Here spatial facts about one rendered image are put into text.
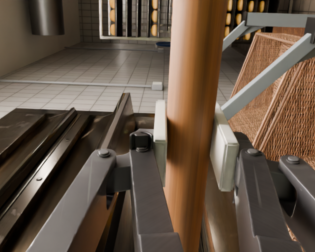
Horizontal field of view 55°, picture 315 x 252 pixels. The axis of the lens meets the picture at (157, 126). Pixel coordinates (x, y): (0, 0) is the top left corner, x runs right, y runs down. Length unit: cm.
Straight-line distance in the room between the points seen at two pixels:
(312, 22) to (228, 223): 62
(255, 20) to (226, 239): 68
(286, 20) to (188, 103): 94
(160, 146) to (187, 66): 5
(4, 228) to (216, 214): 64
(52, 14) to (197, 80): 313
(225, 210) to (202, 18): 90
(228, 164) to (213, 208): 89
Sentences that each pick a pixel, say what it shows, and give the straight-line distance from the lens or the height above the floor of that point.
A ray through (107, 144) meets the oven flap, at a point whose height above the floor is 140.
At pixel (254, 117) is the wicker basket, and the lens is 171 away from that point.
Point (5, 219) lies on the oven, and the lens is 106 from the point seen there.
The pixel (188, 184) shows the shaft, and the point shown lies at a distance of 20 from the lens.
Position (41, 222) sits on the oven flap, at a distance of 103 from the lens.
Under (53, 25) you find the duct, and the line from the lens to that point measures 329.
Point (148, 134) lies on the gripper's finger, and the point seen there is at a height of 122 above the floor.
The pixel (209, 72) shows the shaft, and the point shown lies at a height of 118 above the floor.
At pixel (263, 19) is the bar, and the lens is 107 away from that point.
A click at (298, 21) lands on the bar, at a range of 111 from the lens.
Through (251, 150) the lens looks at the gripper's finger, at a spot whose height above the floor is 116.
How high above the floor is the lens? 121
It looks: 1 degrees up
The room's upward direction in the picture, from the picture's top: 88 degrees counter-clockwise
